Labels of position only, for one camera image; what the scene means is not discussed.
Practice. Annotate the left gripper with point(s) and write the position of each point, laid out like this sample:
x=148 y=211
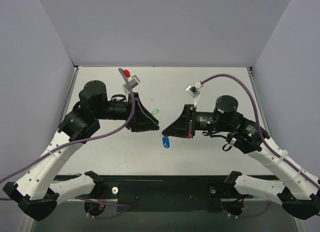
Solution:
x=133 y=111

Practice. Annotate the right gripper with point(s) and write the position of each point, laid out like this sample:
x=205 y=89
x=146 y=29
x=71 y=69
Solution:
x=188 y=121

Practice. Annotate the blue key tag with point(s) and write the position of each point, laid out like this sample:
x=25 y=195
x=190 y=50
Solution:
x=166 y=142

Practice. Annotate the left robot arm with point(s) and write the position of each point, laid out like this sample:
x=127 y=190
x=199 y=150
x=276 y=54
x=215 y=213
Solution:
x=35 y=193

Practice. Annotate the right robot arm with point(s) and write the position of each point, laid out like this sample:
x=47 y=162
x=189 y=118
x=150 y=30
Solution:
x=295 y=189

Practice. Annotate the green key tag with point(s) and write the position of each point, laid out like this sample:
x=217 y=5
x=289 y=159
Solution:
x=155 y=111

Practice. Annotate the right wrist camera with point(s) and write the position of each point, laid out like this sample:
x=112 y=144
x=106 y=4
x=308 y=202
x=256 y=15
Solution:
x=194 y=91

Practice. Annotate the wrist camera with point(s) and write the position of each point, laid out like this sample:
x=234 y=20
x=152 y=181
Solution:
x=133 y=80
x=194 y=91

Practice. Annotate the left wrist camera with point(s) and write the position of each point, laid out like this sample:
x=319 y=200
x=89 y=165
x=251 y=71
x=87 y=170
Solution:
x=133 y=80

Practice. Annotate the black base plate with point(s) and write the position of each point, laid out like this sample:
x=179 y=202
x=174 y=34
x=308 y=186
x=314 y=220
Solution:
x=161 y=193

